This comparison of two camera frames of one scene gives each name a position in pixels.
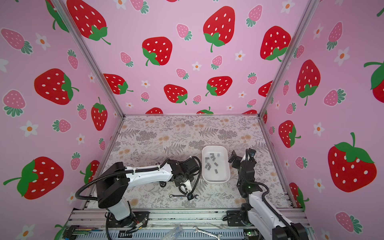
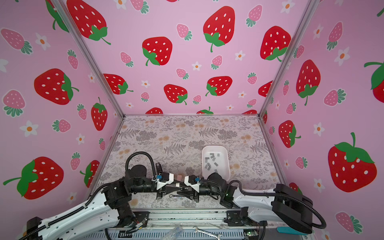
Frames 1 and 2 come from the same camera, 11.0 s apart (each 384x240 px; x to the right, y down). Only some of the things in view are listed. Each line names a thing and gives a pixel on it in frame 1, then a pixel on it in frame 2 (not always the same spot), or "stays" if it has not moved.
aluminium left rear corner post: x=85 y=46 stays
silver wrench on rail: x=217 y=236 stays
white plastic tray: x=215 y=164 stays
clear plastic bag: x=174 y=233 stays
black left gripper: x=192 y=177 to x=168 y=191
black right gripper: x=233 y=157 to x=190 y=194
